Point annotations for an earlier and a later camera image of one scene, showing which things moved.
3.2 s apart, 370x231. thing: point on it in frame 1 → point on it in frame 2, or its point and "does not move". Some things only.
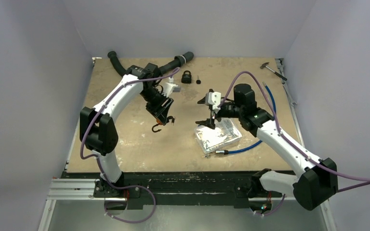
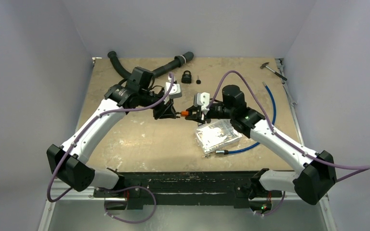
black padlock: [186, 78] does not move
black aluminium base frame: [173, 190] does not move
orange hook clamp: [159, 122] → [184, 113]
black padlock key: [198, 81] does not move
